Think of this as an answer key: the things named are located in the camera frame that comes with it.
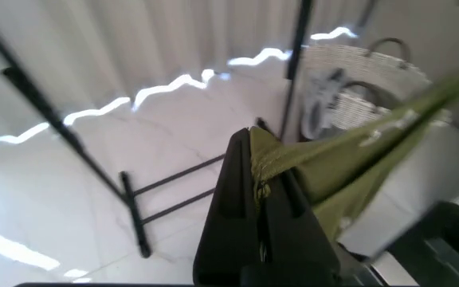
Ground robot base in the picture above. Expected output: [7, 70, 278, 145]
[335, 125, 459, 287]

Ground pale grey shorts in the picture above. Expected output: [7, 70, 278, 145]
[300, 67, 348, 141]

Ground green printed t-shirt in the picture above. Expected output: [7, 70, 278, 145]
[249, 67, 459, 245]

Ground white curtain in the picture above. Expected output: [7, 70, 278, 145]
[0, 0, 374, 160]

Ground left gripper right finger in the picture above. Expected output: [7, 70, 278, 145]
[258, 168, 341, 286]

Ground white laundry basket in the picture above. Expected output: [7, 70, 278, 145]
[299, 37, 453, 140]

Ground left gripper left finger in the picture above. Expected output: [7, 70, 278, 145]
[192, 128, 261, 286]

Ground black clothes rack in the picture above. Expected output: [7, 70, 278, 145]
[0, 0, 315, 259]

